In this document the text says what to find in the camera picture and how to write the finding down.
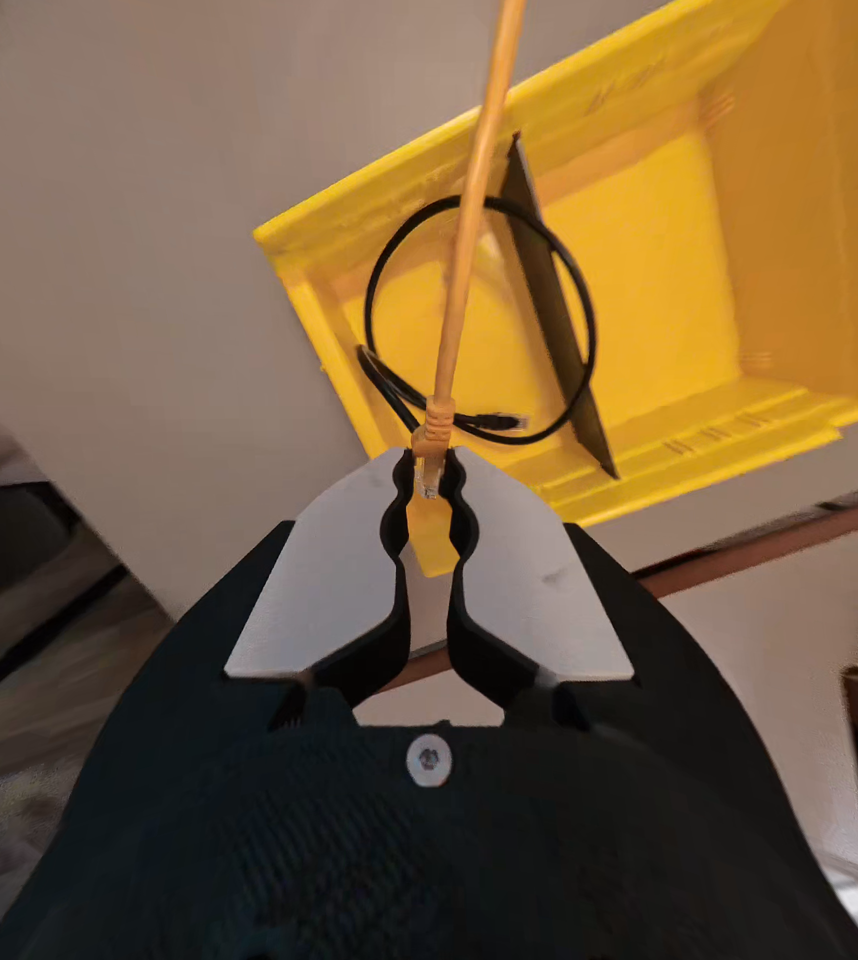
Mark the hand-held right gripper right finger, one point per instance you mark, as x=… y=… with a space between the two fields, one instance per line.
x=549 y=592

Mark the black bin divider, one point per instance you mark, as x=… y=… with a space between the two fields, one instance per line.
x=549 y=300

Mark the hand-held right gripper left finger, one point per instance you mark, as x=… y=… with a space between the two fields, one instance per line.
x=309 y=592

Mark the grey table with brown edge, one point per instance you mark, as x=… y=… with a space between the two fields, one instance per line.
x=759 y=637

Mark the yellow plastic bin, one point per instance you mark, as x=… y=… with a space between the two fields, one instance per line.
x=661 y=262

